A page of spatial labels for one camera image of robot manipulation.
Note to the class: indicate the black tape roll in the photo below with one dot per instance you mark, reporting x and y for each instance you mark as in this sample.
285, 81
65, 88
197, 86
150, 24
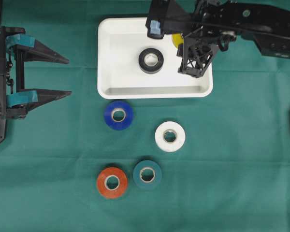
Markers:
151, 60

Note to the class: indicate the white plastic tray case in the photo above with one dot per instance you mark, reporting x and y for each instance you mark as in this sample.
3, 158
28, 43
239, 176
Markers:
133, 66

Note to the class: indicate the blue tape roll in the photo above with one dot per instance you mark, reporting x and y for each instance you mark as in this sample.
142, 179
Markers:
118, 115

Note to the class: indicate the yellow tape roll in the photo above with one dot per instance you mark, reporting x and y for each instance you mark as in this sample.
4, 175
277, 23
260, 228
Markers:
177, 39

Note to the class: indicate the orange tape roll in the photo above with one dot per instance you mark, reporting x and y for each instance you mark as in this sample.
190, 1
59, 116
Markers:
112, 183

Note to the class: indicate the green table cloth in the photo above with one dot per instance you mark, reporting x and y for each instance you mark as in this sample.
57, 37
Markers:
231, 175

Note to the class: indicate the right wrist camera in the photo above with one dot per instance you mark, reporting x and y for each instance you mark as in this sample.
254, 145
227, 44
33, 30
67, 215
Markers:
166, 17

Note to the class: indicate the white tape roll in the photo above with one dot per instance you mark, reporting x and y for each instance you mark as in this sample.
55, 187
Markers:
170, 136

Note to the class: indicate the teal tape roll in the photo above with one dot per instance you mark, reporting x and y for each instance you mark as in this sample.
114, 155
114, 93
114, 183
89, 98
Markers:
147, 175

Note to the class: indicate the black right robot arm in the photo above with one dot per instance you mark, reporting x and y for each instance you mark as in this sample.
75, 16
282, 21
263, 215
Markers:
215, 25

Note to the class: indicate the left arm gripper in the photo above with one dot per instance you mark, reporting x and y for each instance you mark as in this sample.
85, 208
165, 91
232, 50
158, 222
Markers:
25, 49

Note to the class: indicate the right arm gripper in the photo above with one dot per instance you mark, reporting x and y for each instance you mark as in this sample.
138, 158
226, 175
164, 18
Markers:
203, 42

